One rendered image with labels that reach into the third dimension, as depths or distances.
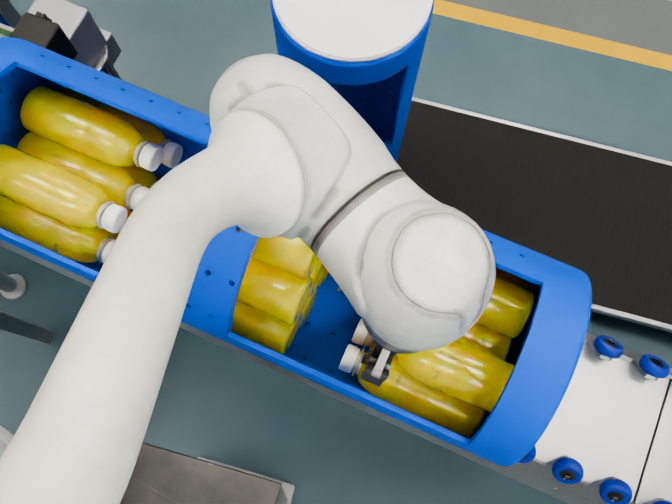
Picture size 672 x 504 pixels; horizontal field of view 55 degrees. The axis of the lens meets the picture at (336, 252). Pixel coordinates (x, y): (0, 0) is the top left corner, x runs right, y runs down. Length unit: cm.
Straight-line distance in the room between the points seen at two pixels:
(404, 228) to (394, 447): 158
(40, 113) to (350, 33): 50
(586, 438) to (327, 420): 102
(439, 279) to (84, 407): 23
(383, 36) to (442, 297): 76
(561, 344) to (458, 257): 37
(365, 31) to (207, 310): 56
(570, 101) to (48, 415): 219
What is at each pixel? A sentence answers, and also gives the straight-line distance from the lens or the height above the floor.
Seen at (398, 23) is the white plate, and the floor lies 104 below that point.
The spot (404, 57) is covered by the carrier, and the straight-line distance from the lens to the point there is 117.
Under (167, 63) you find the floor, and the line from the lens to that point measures 239.
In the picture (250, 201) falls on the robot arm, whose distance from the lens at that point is 47.
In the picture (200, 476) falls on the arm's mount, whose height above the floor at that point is 101.
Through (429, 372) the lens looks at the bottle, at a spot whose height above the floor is 114.
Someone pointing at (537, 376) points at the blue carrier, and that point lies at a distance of 79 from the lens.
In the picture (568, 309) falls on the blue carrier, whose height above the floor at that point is 122.
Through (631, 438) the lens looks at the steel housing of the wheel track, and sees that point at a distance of 116.
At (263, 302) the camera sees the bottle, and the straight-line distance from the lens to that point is 87.
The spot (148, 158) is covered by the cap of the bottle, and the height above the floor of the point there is 112.
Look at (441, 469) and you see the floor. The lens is 201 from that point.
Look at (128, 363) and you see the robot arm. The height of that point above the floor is 164.
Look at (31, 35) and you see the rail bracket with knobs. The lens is 129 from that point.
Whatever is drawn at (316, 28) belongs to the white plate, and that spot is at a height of 104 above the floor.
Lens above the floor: 198
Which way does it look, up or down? 75 degrees down
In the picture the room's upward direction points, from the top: 1 degrees clockwise
